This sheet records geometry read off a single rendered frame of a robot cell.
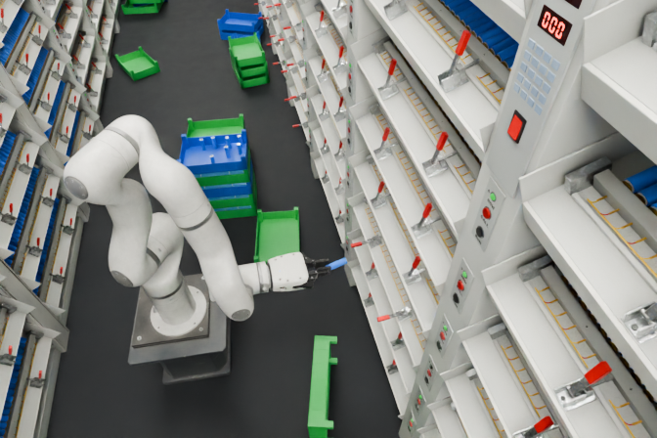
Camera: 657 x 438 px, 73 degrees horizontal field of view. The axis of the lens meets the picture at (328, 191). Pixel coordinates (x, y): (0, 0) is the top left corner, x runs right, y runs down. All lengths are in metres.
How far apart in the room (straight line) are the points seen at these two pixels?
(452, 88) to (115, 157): 0.70
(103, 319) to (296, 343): 0.83
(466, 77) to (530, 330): 0.39
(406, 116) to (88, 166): 0.67
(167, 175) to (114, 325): 1.23
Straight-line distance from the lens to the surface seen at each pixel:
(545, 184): 0.59
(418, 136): 0.95
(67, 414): 2.03
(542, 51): 0.53
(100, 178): 1.03
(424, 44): 0.87
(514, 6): 0.58
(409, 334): 1.31
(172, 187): 0.98
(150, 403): 1.92
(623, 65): 0.49
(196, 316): 1.65
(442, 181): 0.86
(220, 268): 1.11
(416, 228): 1.02
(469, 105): 0.72
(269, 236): 2.18
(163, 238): 1.36
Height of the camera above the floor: 1.70
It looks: 46 degrees down
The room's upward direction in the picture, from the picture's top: 2 degrees counter-clockwise
